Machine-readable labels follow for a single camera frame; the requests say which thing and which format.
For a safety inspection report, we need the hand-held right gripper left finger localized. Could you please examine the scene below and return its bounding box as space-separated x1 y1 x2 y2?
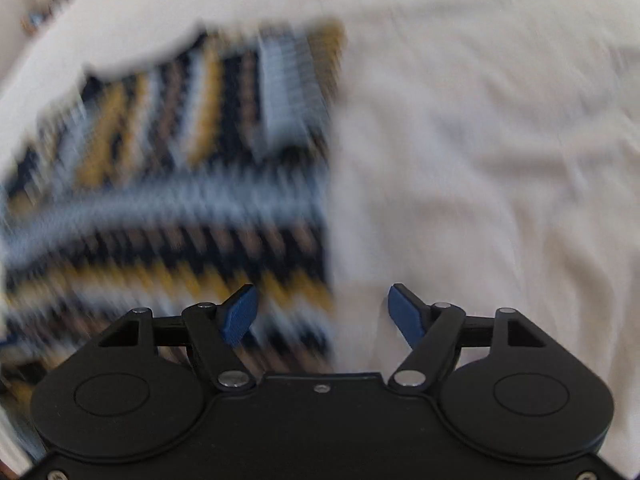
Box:
97 283 260 392

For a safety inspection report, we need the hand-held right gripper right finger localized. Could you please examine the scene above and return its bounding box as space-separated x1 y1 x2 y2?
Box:
387 283 547 394

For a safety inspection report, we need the yellow navy patterned knit sweater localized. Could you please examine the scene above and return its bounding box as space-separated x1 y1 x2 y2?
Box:
0 19 349 466

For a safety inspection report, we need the cream embroidered bedspread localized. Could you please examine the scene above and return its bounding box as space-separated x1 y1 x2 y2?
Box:
0 0 640 480

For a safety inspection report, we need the small blurred dark object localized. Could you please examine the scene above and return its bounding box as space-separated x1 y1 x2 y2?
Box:
21 10 50 36

